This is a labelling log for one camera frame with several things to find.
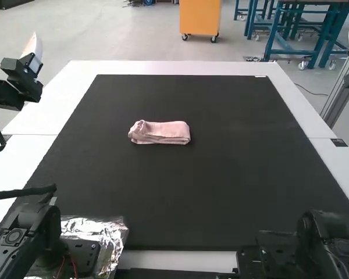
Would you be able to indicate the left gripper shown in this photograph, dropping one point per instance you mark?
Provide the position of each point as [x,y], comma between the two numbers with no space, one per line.
[26,85]

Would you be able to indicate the pale towel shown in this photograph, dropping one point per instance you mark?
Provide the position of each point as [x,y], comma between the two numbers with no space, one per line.
[163,132]

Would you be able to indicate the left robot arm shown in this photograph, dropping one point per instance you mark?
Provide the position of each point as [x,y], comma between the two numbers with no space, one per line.
[26,241]

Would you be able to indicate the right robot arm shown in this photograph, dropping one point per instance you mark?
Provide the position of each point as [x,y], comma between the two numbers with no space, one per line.
[314,250]

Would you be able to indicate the dark cabinet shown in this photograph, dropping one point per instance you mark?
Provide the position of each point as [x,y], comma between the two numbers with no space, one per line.
[8,3]

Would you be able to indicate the white tape strip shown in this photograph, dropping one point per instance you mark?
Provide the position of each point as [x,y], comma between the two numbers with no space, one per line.
[260,76]

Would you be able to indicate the yellow wheeled cabinet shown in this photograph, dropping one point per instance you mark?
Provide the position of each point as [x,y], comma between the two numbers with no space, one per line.
[199,17]

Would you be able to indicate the silver foil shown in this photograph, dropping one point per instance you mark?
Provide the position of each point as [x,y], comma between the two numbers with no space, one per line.
[104,232]

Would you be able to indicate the black mat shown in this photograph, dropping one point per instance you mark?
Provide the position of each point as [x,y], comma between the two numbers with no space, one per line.
[192,189]

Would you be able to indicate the dark base panel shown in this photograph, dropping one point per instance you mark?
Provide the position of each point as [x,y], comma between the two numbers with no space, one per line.
[247,264]

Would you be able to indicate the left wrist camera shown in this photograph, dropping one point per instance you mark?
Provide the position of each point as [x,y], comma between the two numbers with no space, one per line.
[10,67]

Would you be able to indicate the aluminium frame post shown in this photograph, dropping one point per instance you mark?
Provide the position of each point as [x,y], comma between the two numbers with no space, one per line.
[336,93]

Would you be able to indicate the blue metal frame trolley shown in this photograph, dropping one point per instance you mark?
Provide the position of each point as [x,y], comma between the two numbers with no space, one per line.
[267,23]
[254,7]
[282,48]

